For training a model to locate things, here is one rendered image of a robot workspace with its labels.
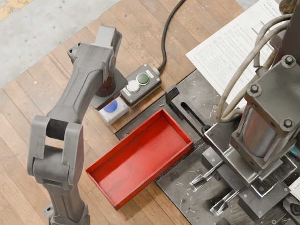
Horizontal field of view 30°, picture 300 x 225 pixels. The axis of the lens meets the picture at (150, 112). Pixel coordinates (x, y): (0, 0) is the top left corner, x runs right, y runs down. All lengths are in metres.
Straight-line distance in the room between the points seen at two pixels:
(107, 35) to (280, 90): 0.51
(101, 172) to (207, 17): 0.52
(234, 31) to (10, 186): 0.72
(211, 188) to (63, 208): 0.41
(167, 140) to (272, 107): 0.64
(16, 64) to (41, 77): 1.06
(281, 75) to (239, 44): 0.70
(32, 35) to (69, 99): 1.60
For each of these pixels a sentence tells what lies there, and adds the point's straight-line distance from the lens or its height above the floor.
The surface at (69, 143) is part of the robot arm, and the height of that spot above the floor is 1.34.
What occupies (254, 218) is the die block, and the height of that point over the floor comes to 0.93.
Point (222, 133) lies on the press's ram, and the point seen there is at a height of 1.14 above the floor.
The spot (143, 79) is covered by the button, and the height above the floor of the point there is 0.94.
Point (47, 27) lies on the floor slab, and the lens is 2.65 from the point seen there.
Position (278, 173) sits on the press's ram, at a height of 1.14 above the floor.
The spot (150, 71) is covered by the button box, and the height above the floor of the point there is 0.93.
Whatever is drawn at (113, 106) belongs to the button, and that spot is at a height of 0.94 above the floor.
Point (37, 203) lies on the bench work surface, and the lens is 1.45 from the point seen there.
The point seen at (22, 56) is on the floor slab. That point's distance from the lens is 2.61.
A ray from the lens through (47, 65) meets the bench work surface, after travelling 1.56.
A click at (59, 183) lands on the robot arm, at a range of 1.09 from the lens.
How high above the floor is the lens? 2.29
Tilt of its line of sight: 71 degrees down
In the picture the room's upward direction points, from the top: 8 degrees counter-clockwise
